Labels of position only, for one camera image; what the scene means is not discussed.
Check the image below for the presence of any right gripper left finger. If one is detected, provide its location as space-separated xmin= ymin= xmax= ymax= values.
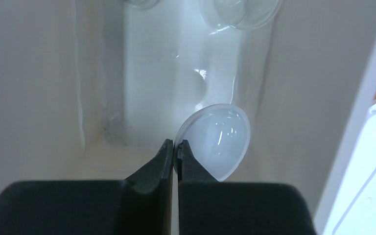
xmin=0 ymin=139 xmax=173 ymax=235

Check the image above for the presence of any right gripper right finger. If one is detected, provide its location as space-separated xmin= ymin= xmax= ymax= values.
xmin=176 ymin=140 xmax=316 ymax=235

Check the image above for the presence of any white round dish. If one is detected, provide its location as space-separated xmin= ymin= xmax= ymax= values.
xmin=174 ymin=104 xmax=251 ymax=182

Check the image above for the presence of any white plastic bin lid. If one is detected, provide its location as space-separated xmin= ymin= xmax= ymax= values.
xmin=323 ymin=101 xmax=376 ymax=235

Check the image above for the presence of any beige plastic bin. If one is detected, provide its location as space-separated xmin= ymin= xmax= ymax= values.
xmin=0 ymin=0 xmax=376 ymax=235

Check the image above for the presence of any small glass beaker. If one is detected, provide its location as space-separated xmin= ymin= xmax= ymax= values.
xmin=200 ymin=0 xmax=282 ymax=30

